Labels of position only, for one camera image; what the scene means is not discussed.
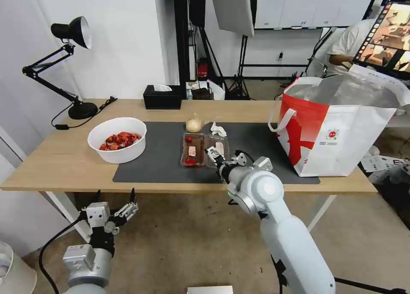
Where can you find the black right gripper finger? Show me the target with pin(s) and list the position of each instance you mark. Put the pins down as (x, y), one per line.
(214, 156)
(241, 158)

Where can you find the white bowl with crayfish shells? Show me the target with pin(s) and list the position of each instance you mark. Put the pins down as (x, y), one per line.
(118, 140)

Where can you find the red and white takeout bag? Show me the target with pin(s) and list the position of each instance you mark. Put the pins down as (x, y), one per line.
(333, 130)

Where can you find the black light stand tripod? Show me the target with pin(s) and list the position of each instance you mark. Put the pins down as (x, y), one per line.
(238, 70)

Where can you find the white softbox light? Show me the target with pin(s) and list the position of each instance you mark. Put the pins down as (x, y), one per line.
(232, 9)

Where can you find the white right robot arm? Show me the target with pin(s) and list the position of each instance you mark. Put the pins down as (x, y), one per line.
(278, 217)

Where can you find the red and black device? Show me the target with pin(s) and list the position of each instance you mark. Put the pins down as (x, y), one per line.
(202, 69)

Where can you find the cardboard box with bottles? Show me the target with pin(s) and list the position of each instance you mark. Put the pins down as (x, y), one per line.
(198, 90)

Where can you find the white plastic bag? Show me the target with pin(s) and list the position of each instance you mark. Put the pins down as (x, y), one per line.
(217, 89)

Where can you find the printed paper sheets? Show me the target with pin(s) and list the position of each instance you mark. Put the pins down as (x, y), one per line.
(384, 162)

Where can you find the white robot front shell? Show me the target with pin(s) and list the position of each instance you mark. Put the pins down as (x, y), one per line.
(209, 289)

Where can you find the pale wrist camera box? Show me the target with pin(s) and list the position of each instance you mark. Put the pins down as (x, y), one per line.
(98, 214)

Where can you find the black tripod leg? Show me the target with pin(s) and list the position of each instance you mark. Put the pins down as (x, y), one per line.
(371, 284)

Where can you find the large tilted display screen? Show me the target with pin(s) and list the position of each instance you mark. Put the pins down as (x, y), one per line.
(386, 34)

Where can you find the black tissue box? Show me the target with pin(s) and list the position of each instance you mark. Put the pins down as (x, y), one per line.
(161, 98)

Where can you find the dark grey table mat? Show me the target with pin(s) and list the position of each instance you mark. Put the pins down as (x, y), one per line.
(153, 159)

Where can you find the person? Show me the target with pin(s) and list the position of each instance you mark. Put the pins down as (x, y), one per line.
(349, 44)

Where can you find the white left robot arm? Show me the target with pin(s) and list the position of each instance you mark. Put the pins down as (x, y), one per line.
(88, 270)

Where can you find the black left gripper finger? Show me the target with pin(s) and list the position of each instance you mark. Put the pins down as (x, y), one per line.
(97, 196)
(128, 209)

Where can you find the black desk lamp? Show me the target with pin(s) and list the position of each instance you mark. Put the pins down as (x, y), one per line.
(75, 44)

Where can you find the crumpled white tissue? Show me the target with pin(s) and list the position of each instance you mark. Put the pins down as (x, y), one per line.
(217, 129)

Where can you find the clear plastic food tray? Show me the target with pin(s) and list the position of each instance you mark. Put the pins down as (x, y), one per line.
(195, 148)

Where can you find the black metal rack frame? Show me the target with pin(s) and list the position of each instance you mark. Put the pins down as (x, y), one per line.
(184, 34)

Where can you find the wooden table with white legs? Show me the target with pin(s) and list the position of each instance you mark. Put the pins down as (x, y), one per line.
(64, 159)

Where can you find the whiteboard with sheets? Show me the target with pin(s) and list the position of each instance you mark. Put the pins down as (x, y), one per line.
(314, 7)

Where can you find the white waste bin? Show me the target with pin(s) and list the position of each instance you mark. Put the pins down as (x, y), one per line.
(14, 271)

